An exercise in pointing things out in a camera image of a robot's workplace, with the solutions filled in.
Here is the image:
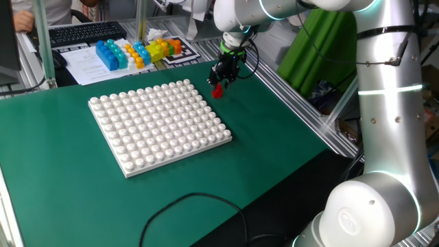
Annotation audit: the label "yellow-orange studded block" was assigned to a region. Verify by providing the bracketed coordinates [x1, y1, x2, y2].
[123, 43, 145, 69]

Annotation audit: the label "green cloth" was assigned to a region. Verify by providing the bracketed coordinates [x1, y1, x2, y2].
[276, 8, 358, 99]

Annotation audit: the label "wide orange block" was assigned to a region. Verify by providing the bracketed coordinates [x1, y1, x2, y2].
[167, 38, 183, 56]

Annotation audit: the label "aluminium frame post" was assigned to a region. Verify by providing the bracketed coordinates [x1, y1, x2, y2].
[135, 0, 149, 42]
[32, 0, 58, 89]

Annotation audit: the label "light blue block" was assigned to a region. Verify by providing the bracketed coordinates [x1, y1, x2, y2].
[132, 40, 152, 66]

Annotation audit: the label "black computer mouse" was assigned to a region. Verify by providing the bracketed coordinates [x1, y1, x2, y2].
[51, 49, 69, 69]

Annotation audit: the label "long dark blue block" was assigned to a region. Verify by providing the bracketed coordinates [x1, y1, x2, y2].
[95, 40, 119, 72]

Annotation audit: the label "black keyboard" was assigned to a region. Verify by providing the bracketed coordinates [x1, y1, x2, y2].
[27, 21, 128, 49]

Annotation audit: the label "black monitor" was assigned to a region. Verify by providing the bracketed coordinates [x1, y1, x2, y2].
[0, 0, 22, 86]

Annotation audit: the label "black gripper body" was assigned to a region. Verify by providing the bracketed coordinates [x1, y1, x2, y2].
[208, 53, 241, 84]

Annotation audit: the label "cardboard box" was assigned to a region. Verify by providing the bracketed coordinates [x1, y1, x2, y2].
[423, 109, 439, 141]

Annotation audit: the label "white printed paper sheets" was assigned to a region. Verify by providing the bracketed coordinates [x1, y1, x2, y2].
[60, 38, 156, 86]

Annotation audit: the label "black looped cable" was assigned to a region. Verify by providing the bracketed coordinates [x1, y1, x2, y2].
[139, 192, 292, 247]

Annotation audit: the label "long teal block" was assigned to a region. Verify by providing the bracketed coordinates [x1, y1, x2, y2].
[105, 38, 129, 70]

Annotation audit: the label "white crumpled tissue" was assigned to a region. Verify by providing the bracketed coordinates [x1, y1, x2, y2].
[146, 28, 168, 42]

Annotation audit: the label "green wrist adapter ring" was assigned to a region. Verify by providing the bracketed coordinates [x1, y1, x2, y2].
[219, 40, 246, 57]

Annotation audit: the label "black-white marker board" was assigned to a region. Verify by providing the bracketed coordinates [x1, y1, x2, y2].
[161, 36, 202, 65]

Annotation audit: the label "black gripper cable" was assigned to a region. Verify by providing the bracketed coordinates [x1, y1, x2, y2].
[236, 0, 404, 80]

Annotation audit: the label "person's bare hand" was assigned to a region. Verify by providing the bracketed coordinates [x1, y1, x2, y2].
[12, 9, 35, 34]

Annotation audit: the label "green table mat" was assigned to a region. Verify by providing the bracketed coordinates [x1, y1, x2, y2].
[0, 60, 330, 247]

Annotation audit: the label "person in white shirt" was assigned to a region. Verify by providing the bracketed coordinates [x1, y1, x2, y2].
[12, 0, 75, 27]

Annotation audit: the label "aluminium frame rail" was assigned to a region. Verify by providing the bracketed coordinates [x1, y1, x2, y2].
[191, 36, 361, 158]
[0, 164, 25, 247]

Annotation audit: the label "white studded baseplate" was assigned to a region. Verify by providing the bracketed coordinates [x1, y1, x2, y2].
[88, 78, 233, 178]

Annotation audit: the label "slim orange block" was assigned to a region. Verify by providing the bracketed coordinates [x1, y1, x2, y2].
[156, 37, 171, 58]

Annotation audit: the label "yellow block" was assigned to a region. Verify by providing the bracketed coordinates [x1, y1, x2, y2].
[145, 41, 165, 63]

